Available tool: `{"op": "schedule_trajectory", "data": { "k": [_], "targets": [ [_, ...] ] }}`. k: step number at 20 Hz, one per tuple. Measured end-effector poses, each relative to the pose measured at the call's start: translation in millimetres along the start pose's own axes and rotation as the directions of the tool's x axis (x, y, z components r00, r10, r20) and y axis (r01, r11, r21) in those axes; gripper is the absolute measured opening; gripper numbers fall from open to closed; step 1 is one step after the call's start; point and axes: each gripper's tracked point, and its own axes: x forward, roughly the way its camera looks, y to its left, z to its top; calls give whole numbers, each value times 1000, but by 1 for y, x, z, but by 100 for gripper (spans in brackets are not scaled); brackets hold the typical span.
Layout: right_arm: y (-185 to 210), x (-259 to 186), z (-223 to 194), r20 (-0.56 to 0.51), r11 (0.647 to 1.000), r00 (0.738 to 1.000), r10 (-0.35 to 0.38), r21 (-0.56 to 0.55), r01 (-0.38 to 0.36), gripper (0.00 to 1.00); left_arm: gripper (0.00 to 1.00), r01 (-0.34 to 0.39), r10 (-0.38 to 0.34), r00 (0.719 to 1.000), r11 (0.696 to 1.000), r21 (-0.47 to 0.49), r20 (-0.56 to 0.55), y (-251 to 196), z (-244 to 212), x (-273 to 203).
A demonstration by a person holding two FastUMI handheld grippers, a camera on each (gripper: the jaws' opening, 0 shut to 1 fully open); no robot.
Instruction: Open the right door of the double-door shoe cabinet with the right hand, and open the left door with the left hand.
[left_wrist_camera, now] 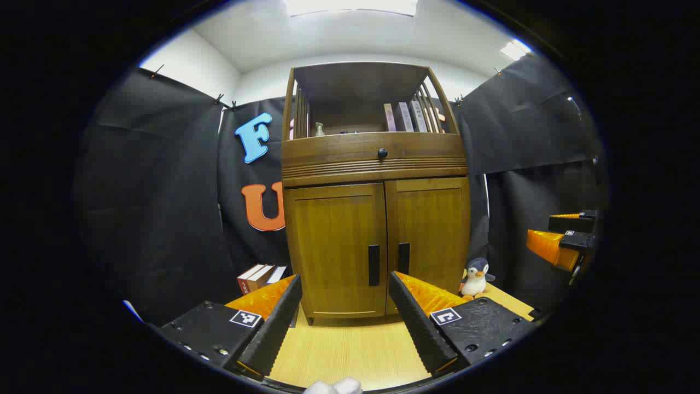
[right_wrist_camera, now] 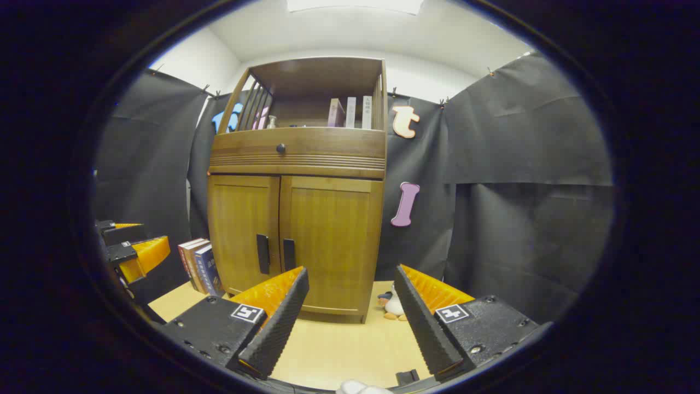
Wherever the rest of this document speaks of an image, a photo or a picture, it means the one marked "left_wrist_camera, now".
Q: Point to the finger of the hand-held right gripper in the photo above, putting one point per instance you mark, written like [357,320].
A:
[579,241]
[569,224]

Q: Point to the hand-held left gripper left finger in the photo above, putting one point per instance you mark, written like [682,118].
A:
[273,328]

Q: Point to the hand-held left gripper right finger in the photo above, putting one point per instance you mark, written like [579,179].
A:
[415,323]

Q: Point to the wooden shoe cabinet door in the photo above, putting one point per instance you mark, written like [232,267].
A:
[437,230]
[333,246]

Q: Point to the wooden double-door shoe cabinet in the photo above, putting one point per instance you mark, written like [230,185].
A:
[355,82]

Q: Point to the wooden cabinet drawer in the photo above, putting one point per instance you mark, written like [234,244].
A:
[328,156]

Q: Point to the brown book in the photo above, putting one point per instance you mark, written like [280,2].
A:
[260,276]

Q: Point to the red-brown book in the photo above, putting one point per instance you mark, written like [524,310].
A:
[245,282]

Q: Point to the blue book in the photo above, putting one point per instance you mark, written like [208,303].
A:
[276,273]

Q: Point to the penguin plush toy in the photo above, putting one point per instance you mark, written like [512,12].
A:
[474,279]

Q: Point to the black backdrop cloth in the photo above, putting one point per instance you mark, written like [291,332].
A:
[164,191]

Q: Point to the ceiling light panel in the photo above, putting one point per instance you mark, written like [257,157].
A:
[514,50]
[350,5]

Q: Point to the grey book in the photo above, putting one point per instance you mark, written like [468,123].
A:
[405,116]

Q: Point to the small pale bottle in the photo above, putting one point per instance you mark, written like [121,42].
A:
[319,130]

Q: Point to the pinkish book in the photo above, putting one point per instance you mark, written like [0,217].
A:
[389,117]

